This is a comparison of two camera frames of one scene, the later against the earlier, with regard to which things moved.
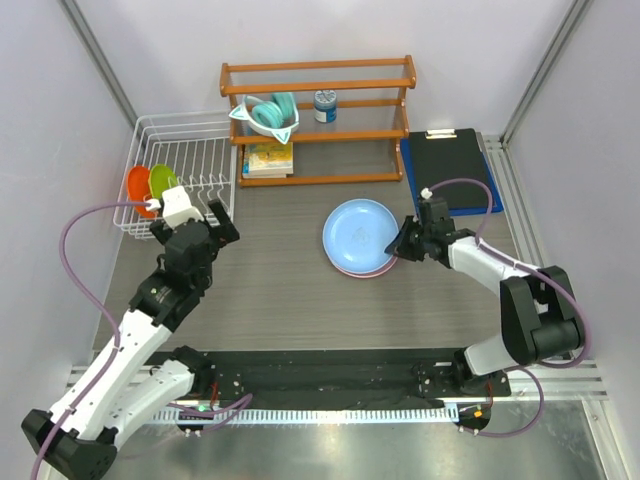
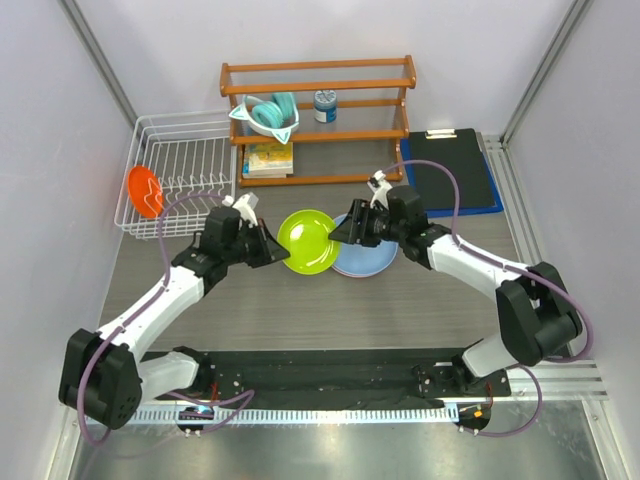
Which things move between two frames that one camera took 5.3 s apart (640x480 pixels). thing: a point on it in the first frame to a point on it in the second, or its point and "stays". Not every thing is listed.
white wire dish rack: [199, 149] stays
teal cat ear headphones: [277, 117] stays
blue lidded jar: [325, 106] stays
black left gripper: [224, 232] to [269, 249]
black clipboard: [446, 154] stays
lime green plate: [161, 178] to [304, 234]
